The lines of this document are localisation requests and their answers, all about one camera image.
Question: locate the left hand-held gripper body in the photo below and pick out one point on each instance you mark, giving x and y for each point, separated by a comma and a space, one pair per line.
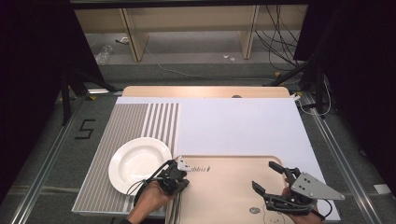
172, 177

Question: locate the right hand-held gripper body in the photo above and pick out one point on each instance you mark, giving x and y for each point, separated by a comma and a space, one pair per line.
300, 191

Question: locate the beige tray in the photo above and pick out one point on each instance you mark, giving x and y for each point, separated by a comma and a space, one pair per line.
224, 186

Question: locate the person's left hand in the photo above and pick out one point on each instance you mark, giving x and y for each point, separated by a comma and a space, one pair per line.
154, 196

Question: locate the person's right hand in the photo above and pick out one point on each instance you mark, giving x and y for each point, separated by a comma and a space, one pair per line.
300, 219

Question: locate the white round plate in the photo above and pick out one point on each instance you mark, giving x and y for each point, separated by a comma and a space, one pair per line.
137, 165

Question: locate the white board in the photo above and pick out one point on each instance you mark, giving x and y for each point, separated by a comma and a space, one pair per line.
236, 124

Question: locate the grey striped placemat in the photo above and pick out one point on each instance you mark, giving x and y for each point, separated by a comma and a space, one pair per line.
124, 124

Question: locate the white tape piece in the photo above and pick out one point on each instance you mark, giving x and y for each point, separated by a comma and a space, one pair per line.
382, 188

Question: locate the wooden table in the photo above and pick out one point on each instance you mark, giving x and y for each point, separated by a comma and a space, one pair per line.
202, 91

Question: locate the black metal stand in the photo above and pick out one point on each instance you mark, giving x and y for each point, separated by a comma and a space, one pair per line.
71, 87
311, 71

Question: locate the dark curtain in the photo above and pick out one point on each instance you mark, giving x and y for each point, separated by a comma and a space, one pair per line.
31, 77
361, 62

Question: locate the clear plastic bottle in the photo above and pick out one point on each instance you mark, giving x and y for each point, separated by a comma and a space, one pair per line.
104, 54

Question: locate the wooden shelf unit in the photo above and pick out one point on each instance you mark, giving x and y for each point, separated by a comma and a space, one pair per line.
193, 18

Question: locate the metal floor rail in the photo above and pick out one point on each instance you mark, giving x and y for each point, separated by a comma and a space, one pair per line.
40, 174
345, 168

